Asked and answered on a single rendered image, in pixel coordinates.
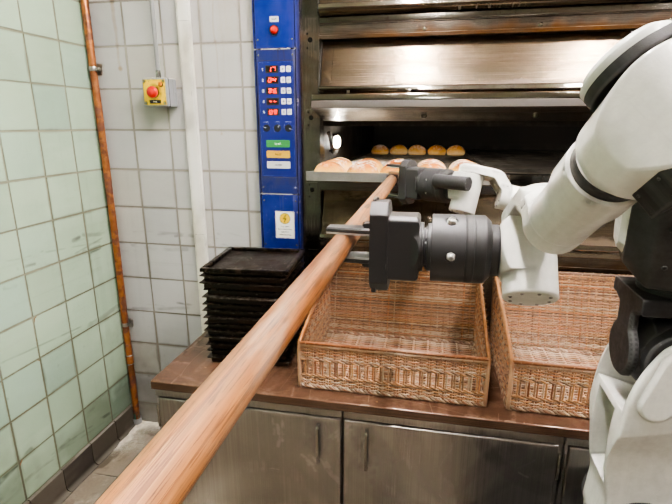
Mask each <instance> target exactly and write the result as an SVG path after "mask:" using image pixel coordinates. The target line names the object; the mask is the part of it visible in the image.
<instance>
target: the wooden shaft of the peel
mask: <svg viewBox="0 0 672 504"><path fill-rule="evenodd" d="M396 183H397V178H396V176H394V175H389V176H388V177H387V178H386V179H385V180H384V182H383V183H382V184H381V185H380V186H379V187H378V188H377V189H376V190H375V192H374V193H373V194H372V195H371V196H370V197H369V198H368V199H367V201H366V202H365V203H364V204H363V205H362V206H361V207H360V208H359V209H358V211H357V212H356V213H355V214H354V215H353V216H352V217H351V218H350V219H349V221H348V222H347V223H346V224H345V225H362V224H363V222H365V221H369V215H370V207H371V202H372V201H373V198H374V197H375V196H376V197H380V199H386V198H387V196H388V195H389V193H390V192H391V190H392V189H393V187H394V186H395V184H396ZM360 237H361V236H353V235H339V234H336V235H335V236H334V237H333V238H332V239H331V241H330V242H329V243H328V244H327V245H326V246H325V247H324V248H323V250H322V251H321V252H320V253H319V254H318V255H317V256H316V257H315V258H314V260H313V261H312V262H311V263H310V264H309V265H308V266H307V267H306V268H305V270H304V271H303V272H302V273H301V274H300V275H299V276H298V277H297V278H296V280H295V281H294V282H293V283H292V284H291V285H290V286H289V287H288V288H287V290H286V291H285V292H284V293H283V294H282V295H281V296H280V297H279V299H278V300H277V301H276V302H275V303H274V304H273V305H272V306H271V307H270V309H269V310H268V311H267V312H266V313H265V314H264V315H263V316H262V317H261V319H260V320H259V321H258V322H257V323H256V324H255V325H254V326H253V327H252V329H251V330H250V331H249V332H248V333H247V334H246V335H245V336H244V338H243V339H242V340H241V341H240V342H239V343H238V344H237V345H236V346H235V348H234V349H233V350H232V351H231V352H230V353H229V354H228V355H227V356H226V358H225V359H224V360H223V361H222V362H221V363H220V364H219V365H218V366H217V368H216V369H215V370H214V371H213V372H212V373H211V374H210V375H209V376H208V378H207V379H206V380H205V381H204V382H203V383H202V384H201V385H200V387H199V388H198V389H197V390H196V391H195V392H194V393H193V394H192V395H191V397H190V398H189V399H188V400H187V401H186V402H185V403H184V404H183V405H182V407H181V408H180V409H179V410H178V411H177V412H176V413H175V414H174V415H173V417H172V418H171V419H170V420H169V421H168V422H167V423H166V424H165V426H164V427H163V428H162V429H161V430H160V431H159V432H158V433H157V434H156V436H155V437H154V438H153V439H152V440H151V441H150V442H149V443H148V444H147V446H146V447H145V448H144V449H143V450H142V451H141V452H140V453H139V454H138V456H137V457H136V458H135V459H134V460H133V461H132V462H131V463H130V464H129V466H128V467H127V468H126V469H125V470H124V471H123V472H122V473H121V475H120V476H119V477H118V478H117V479H116V480H115V481H114V482H113V483H112V485H111V486H110V487H109V488H108V489H107V490H106V491H105V492H104V493H103V495H102V496H101V497H100V498H99V499H98V500H97V501H96V502H95V503H94V504H182V503H183V501H184V500H185V498H186V497H187V495H188V494H189V492H190V491H191V489H192V488H193V486H194V485H195V483H196V482H197V480H198V479H199V477H200V476H201V474H202V473H203V471H204V470H205V468H206V467H207V465H208V464H209V462H210V461H211V459H212V458H213V456H214V455H215V453H216V452H217V450H218V449H219V447H220V446H221V444H222V443H223V441H224V440H225V438H226V437H227V435H228V434H229V432H230V431H231V429H232V428H233V426H234V425H235V423H236V422H237V420H238V419H239V417H240V416H241V414H242V413H243V412H244V410H245V409H246V407H247V406H248V404H249V403H250V401H251V400H252V398H253V397H254V395H255V394H256V392H257V391H258V389H259V388H260V386H261V385H262V383H263V382H264V380H265V379H266V377H267V376H268V374H269V373H270V371H271V370H272V368H273V367H274V365H275V364H276V362H277V361H278V359H279V358H280V356H281V355H282V353H283V352H284V350H285V349H286V347H287V346H288V344H289V343H290V341H291V340H292V338H293V337H294V335H295V334H296V332H297V331H298V329H299V328H300V326H301V325H302V323H303V322H304V320H305V319H306V317H307V316H308V314H309V313H310V311H311V310H312V308H313V307H314V305H315V304H316V302H317V301H318V299H319V298H320V296H321V295H322V293H323V292H324V290H325V289H326V287H327V286H328V284H329V283H330V281H331V280H332V279H333V277H334V276H335V274H336V273H337V271H338V270H339V268H340V267H341V265H342V264H343V262H344V261H345V259H346V258H347V256H348V255H349V253H350V252H351V250H352V249H353V247H354V246H355V244H356V243H357V241H358V240H359V238H360Z"/></svg>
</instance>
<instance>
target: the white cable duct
mask: <svg viewBox="0 0 672 504"><path fill-rule="evenodd" d="M175 5H176V17H177V30H178V42H179V54H180V67H181V79H182V91H183V104H184V116H185V129H186V141H187V153H188V166H189V178H190V190H191V203H192V215H193V228H194V240H195V252H196V265H197V277H198V289H199V302H200V314H201V326H202V334H203V333H204V332H205V331H204V329H205V328H206V327H207V326H208V325H206V324H204V323H205V322H206V321H207V320H208V318H203V317H204V316H205V315H206V314H207V311H202V310H203V309H204V308H205V307H206V306H207V305H203V304H202V303H204V302H205V301H206V298H202V296H203V295H204V294H205V293H207V292H208V290H203V289H204V284H200V283H199V282H200V281H202V280H203V279H204V277H202V276H199V275H201V274H202V273H203V272H200V268H201V267H202V266H204V265H205V264H206V263H208V262H209V256H208V243H207V229H206V216H205V202H204V188H203V175H202V161H201V148H200V134H199V120H198V107H197V93H196V80H195V66H194V52H193V39H192V25H191V12H190V0H175Z"/></svg>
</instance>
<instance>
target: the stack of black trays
mask: <svg viewBox="0 0 672 504"><path fill-rule="evenodd" d="M304 253H305V249H292V248H262V247H231V246H230V247H228V248H227V249H225V250H224V251H223V252H221V253H220V254H219V255H217V256H216V257H214V258H213V259H212V260H210V261H209V262H208V263H206V264H205V265H204V266H202V267H201V268H200V272H203V273H202V274H201V275H199V276H202V277H204V279H203V280H202V281H200V282H199V283H200V284H204V289H203V290H208V292H207V293H205V294H204V295H203V296H202V298H206V301H205V302H204V303H202V304H203V305H207V306H206V307H205V308H204V309H203V310H202V311H207V314H206V315H205V316H204V317H203V318H208V320H207V321H206V322H205V323H204V324H206V325H208V326H207V327H206V328H205V329H204V331H208V333H207V334H206V335H205V336H204V337H206V338H209V341H208V343H207V344H206V345H211V346H210V347H209V348H208V349H207V350H208V351H212V352H211V353H210V354H209V355H208V356H207V358H212V361H217V362H222V361H223V360H224V359H225V358H226V356H227V355H228V354H229V353H230V352H231V351H232V350H233V349H234V348H235V346H236V345H237V344H238V343H239V342H240V341H241V340H242V339H243V338H244V336H245V335H246V334H247V333H248V332H249V331H250V330H251V329H252V327H253V326H254V325H255V324H256V323H257V322H258V321H259V320H260V319H261V317H262V316H263V315H264V314H265V313H266V312H267V311H268V310H269V309H270V307H271V306H272V305H273V304H274V303H275V302H276V301H277V300H278V299H279V297H280V296H281V295H282V294H283V293H284V292H285V291H286V290H287V288H288V287H289V286H290V285H291V284H292V283H293V282H294V281H295V280H296V278H297V277H298V276H299V275H300V274H301V273H302V272H303V271H304V270H305V267H302V266H303V265H304V263H305V262H301V260H302V258H303V257H304V255H303V254H304ZM304 322H305V321H304ZM304 322H303V323H302V325H301V326H300V328H299V329H298V331H297V332H296V334H295V335H294V337H293V338H292V340H291V341H290V343H289V344H288V346H287V347H286V349H285V350H284V352H283V353H282V355H281V356H280V358H279V359H278V361H277V362H276V364H275V365H274V366H288V365H289V364H290V363H291V361H292V359H293V357H294V355H295V353H296V351H297V341H298V340H297V339H299V336H300V334H299V333H301V331H302V327H303V326H304V324H305V323H304Z"/></svg>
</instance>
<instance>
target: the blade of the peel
mask: <svg viewBox="0 0 672 504"><path fill-rule="evenodd" d="M386 175H387V173H361V172H314V171H306V180H307V181H348V182H384V180H385V179H386Z"/></svg>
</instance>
